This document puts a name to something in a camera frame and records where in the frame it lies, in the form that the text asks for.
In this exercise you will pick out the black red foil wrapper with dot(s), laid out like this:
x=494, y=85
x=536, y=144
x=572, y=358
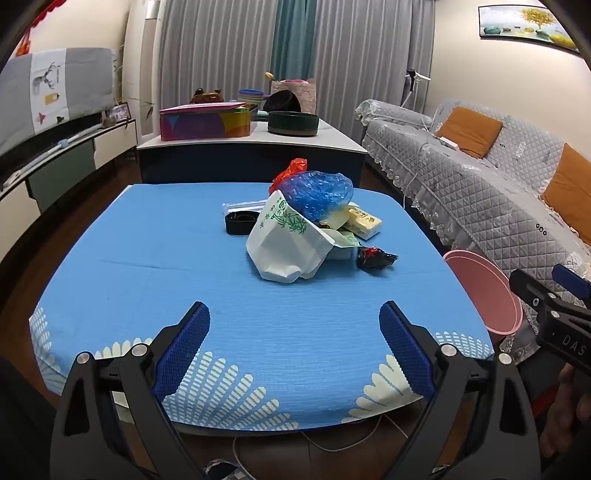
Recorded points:
x=374, y=258

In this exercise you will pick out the cream standing air conditioner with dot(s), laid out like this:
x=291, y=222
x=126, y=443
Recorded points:
x=150, y=46

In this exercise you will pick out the blue floral tablecloth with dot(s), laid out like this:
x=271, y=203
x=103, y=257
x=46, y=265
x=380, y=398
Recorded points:
x=161, y=258

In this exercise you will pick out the pale yellow tissue packet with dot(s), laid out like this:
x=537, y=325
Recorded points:
x=364, y=224

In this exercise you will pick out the grey curtain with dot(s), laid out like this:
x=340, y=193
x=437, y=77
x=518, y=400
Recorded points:
x=360, y=55
x=217, y=46

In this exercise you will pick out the large orange cushion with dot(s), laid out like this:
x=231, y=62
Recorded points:
x=572, y=189

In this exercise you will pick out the green white packet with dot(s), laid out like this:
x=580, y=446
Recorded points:
x=344, y=242

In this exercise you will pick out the red hanging decoration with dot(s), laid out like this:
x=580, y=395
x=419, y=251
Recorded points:
x=24, y=44

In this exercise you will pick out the white green-printed plastic bag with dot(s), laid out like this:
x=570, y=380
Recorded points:
x=281, y=249

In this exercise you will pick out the clear pack of white straws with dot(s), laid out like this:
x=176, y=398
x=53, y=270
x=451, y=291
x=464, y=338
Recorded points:
x=240, y=205

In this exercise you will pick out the stack of coloured bowls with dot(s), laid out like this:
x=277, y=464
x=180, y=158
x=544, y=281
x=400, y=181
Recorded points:
x=250, y=97

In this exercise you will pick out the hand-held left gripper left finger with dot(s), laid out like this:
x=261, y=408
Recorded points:
x=184, y=350

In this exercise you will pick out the dark green round tin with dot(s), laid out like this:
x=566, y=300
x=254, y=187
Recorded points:
x=293, y=123

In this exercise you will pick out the framed wall painting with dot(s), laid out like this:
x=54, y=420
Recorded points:
x=521, y=23

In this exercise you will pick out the small orange cushion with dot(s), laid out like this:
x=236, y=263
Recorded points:
x=471, y=131

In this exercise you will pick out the grey quilted sofa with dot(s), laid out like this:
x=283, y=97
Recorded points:
x=461, y=184

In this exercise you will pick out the pink lace basket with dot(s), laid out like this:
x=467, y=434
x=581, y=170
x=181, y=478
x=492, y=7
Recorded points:
x=307, y=97

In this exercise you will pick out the black bowl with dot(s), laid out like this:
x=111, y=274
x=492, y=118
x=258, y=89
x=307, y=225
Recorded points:
x=284, y=101

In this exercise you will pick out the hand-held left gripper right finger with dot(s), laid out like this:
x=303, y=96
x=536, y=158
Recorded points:
x=406, y=350

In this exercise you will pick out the blue plastic bag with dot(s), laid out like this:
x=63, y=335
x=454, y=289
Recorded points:
x=318, y=191

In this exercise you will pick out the colourful rectangular tin box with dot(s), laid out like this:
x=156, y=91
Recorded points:
x=207, y=124

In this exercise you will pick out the white blue rod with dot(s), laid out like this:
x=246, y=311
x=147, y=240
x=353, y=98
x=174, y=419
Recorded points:
x=64, y=142

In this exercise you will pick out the small photo frame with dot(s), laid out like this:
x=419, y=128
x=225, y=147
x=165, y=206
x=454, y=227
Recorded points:
x=121, y=112

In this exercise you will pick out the grey covered television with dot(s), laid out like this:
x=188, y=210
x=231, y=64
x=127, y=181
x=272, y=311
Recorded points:
x=83, y=87

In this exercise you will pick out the checkered cloth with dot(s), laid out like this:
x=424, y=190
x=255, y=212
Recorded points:
x=226, y=468

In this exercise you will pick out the red plastic bag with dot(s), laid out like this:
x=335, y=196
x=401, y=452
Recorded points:
x=291, y=170

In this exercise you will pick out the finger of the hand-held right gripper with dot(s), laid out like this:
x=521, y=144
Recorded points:
x=572, y=279
x=531, y=290

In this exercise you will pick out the teal curtain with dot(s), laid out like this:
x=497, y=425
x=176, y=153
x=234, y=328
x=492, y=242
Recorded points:
x=293, y=37

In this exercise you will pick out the person's right hand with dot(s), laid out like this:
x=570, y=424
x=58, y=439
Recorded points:
x=565, y=392

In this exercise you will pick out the white power strip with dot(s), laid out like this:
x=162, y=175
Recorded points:
x=448, y=142

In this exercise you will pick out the white top coffee table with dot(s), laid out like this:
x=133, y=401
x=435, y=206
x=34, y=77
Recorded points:
x=258, y=157

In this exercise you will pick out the pink plastic basin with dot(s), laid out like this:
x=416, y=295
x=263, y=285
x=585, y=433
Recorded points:
x=475, y=290

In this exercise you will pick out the white television cabinet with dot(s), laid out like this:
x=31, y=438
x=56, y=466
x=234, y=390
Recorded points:
x=111, y=141

